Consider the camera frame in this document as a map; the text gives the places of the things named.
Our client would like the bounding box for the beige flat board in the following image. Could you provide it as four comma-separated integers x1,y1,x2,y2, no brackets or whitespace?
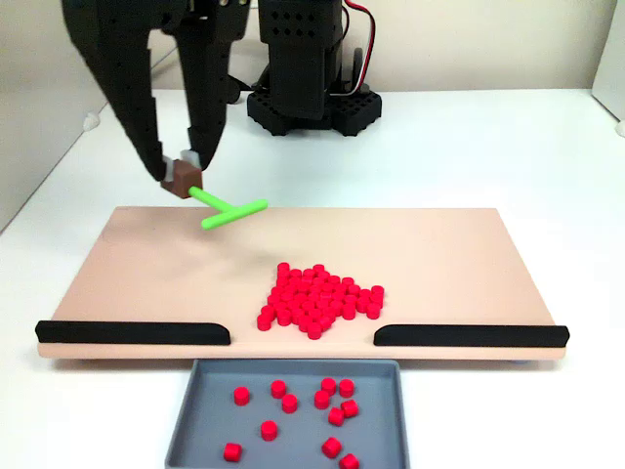
36,206,570,362

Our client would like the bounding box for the black edge rail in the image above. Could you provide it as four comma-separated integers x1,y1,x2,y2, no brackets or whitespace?
373,323,570,348
34,320,231,346

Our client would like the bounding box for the white red black servo cable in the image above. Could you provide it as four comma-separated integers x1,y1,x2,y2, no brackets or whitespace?
341,0,378,97

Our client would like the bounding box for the green T pusher brown handle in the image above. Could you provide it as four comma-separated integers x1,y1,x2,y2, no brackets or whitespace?
159,158,270,231

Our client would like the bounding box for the grey rectangular tray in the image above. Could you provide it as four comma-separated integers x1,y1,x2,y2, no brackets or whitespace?
164,359,412,469

